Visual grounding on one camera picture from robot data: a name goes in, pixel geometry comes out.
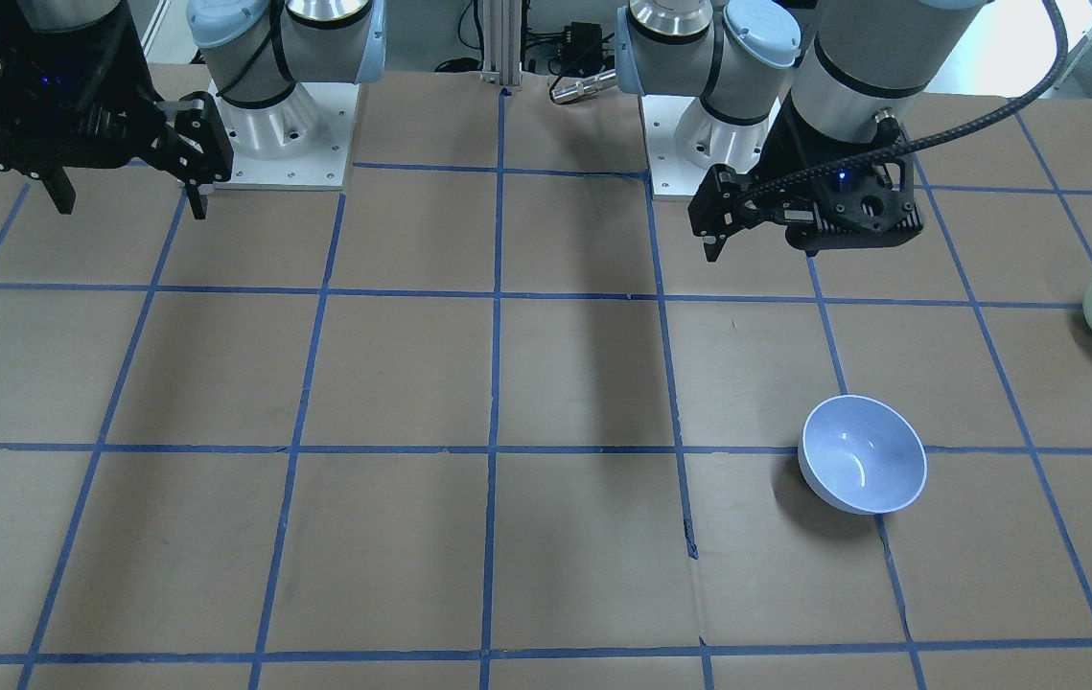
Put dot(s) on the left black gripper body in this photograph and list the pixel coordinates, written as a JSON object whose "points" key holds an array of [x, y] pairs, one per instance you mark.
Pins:
{"points": [[788, 153]]}

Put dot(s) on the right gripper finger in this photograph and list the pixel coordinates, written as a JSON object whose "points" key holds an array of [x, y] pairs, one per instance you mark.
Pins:
{"points": [[58, 187], [197, 198]]}

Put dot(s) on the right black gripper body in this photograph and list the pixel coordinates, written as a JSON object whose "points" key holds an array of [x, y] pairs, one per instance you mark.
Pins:
{"points": [[131, 100]]}

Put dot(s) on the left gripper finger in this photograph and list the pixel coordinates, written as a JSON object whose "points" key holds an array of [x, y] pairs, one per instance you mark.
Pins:
{"points": [[714, 244]]}

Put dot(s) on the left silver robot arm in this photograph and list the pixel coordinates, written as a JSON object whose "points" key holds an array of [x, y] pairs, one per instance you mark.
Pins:
{"points": [[738, 57]]}

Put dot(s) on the blue bowl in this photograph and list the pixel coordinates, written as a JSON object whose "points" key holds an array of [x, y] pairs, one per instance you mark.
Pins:
{"points": [[861, 456]]}

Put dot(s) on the silver cylindrical connector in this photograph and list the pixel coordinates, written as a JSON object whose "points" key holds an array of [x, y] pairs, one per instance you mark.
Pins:
{"points": [[567, 94]]}

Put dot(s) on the black power box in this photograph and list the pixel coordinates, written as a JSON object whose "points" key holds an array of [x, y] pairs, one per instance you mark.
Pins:
{"points": [[581, 50]]}

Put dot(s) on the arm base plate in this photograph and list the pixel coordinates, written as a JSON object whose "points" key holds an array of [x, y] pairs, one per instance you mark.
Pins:
{"points": [[670, 153], [315, 134]]}

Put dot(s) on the aluminium frame post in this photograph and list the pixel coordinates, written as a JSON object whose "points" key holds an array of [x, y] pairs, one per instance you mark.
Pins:
{"points": [[501, 42]]}

